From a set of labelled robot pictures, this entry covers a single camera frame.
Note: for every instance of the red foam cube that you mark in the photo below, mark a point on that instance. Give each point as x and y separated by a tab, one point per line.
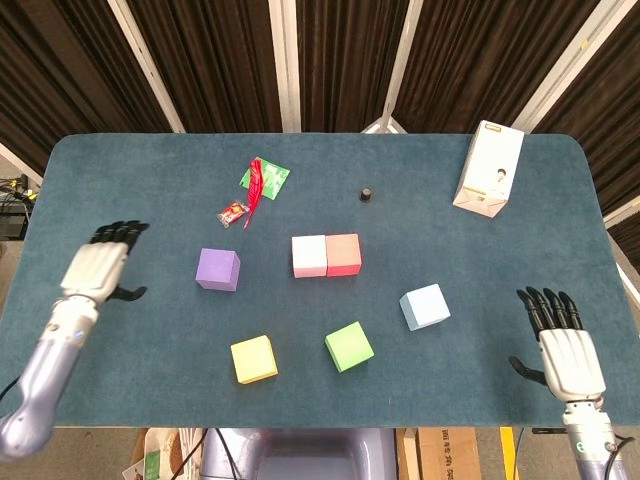
344	252

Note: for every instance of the wooden plank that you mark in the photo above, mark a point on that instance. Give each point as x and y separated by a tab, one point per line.
407	455

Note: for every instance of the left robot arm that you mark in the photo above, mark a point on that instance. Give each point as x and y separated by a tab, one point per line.
45	360

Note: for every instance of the green paper packet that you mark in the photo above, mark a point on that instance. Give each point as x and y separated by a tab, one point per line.
276	180

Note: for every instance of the red candy wrapper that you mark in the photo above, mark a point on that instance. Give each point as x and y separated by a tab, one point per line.
231	214

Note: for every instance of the pink foam cube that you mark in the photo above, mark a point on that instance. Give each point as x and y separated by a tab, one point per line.
309	252

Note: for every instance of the green foam cube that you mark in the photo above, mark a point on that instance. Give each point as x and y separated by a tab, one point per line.
347	345

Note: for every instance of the white green paper bag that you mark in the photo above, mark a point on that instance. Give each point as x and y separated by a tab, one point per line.
152	460

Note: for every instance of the yellow foam cube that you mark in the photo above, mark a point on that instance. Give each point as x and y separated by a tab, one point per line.
252	357

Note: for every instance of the dark brown curtain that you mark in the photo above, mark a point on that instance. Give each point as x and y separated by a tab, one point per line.
220	60

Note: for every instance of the brown cardboard box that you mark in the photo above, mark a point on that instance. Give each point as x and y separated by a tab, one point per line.
445	455

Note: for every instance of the grey robot torso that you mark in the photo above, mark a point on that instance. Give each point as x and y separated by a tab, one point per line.
310	455

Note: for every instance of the white carton box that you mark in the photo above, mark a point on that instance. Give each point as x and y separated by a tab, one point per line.
490	165

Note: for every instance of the metal stand foot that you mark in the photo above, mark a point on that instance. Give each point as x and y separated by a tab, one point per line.
382	127

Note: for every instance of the red feather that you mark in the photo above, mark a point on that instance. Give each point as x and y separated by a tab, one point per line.
256	185

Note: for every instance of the teal felt table cover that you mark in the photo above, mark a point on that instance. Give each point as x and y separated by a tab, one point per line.
175	350

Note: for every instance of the black bottle cap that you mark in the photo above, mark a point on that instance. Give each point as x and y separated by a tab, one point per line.
366	195

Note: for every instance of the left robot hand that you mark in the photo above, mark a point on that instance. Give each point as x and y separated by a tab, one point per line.
95	270

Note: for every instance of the light blue foam cube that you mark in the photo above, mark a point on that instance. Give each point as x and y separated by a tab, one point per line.
425	306

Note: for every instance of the white frame post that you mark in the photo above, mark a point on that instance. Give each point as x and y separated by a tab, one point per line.
402	65
285	65
15	162
625	212
567	65
145	65

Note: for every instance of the purple foam cube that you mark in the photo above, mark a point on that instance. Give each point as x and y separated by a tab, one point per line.
215	267

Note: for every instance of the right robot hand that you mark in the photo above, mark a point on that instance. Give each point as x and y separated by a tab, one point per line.
572	360

